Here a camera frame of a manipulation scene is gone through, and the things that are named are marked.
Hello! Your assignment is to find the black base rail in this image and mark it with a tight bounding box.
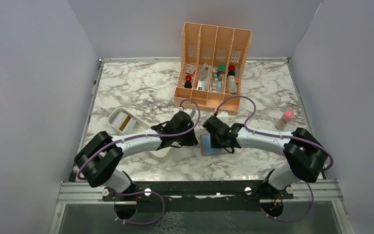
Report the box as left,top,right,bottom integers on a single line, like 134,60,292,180
102,180,294,213

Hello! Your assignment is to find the red black stamp right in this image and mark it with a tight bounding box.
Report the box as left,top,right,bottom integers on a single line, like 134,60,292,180
227,65,235,76

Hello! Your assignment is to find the stack of cards in tray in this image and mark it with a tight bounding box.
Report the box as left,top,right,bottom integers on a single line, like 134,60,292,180
111,111,137,135

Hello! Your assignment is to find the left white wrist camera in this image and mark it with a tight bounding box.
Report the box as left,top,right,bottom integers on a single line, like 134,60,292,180
178,107,196,118

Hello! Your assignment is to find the green cap bottle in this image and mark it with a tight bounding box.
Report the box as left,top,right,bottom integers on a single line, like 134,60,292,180
217,64,226,74

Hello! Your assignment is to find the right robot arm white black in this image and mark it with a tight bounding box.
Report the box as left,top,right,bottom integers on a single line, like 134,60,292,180
203,116,329,198

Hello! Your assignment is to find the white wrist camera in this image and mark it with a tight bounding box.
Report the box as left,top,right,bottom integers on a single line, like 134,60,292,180
178,107,196,118
214,111,229,124

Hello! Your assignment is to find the white plastic tray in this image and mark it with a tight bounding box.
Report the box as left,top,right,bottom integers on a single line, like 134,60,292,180
107,108,171,162

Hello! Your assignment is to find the peach desk organizer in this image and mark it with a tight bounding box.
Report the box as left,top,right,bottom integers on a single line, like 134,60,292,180
174,22,252,115

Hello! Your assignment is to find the red black stamp left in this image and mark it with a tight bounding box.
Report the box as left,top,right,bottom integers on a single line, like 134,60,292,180
184,75,192,89

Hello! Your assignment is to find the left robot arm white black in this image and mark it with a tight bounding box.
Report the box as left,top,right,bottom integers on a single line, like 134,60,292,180
74,109,198,200

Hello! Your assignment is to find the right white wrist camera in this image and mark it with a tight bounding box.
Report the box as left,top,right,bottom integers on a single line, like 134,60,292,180
214,111,229,124

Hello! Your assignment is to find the pink cap small bottle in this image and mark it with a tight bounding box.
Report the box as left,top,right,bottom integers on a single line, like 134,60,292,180
275,110,295,131

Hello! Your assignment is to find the brown leather card holder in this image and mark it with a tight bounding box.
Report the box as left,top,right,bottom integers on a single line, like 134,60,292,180
200,135,229,156

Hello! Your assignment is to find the red black stamp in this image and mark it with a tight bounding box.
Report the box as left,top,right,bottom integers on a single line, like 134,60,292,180
184,75,192,89
227,65,235,76

